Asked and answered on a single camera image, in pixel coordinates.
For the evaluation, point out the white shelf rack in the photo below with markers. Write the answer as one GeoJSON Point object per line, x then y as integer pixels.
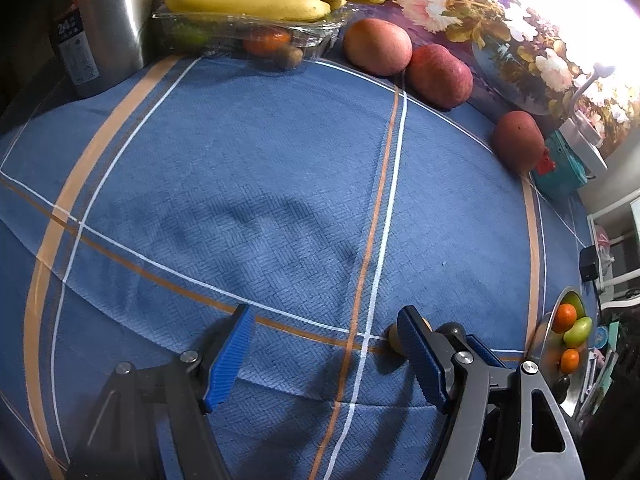
{"type": "Point", "coordinates": [614, 230]}

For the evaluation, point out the large orange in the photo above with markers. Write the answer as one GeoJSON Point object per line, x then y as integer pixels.
{"type": "Point", "coordinates": [564, 319]}

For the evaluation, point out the stainless steel thermos jug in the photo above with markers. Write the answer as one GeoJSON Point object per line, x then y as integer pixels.
{"type": "Point", "coordinates": [101, 42]}

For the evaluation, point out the stainless steel basin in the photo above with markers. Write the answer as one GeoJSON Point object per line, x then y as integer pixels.
{"type": "Point", "coordinates": [547, 347]}

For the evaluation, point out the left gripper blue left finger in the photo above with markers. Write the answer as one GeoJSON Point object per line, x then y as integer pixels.
{"type": "Point", "coordinates": [224, 358]}

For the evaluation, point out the pale red apple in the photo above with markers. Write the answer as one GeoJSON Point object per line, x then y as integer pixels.
{"type": "Point", "coordinates": [379, 47]}

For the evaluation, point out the dark plum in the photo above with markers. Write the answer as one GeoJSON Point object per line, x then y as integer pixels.
{"type": "Point", "coordinates": [453, 331]}
{"type": "Point", "coordinates": [560, 387]}

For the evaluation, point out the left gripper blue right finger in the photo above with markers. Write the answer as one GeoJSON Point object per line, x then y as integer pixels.
{"type": "Point", "coordinates": [430, 356]}

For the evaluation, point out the lower yellow banana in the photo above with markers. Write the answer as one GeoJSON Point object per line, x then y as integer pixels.
{"type": "Point", "coordinates": [297, 11]}

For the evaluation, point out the brown longan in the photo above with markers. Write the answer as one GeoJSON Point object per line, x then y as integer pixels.
{"type": "Point", "coordinates": [393, 335]}

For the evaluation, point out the middle red apple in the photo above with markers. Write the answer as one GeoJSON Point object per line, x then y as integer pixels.
{"type": "Point", "coordinates": [439, 77]}

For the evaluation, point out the blue plaid tablecloth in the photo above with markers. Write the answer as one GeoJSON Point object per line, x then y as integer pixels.
{"type": "Point", "coordinates": [135, 221]}

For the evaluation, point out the black power adapter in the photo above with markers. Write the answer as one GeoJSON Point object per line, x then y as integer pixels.
{"type": "Point", "coordinates": [589, 264]}

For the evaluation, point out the flower painting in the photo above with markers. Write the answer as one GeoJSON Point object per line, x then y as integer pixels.
{"type": "Point", "coordinates": [535, 54]}

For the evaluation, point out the dark red apple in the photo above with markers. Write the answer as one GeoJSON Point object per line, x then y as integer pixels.
{"type": "Point", "coordinates": [518, 142]}

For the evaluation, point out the teal plastic box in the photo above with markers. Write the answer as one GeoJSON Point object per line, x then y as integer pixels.
{"type": "Point", "coordinates": [560, 172]}

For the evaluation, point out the clear plastic fruit tray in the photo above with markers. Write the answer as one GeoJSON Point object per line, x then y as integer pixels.
{"type": "Point", "coordinates": [272, 47]}

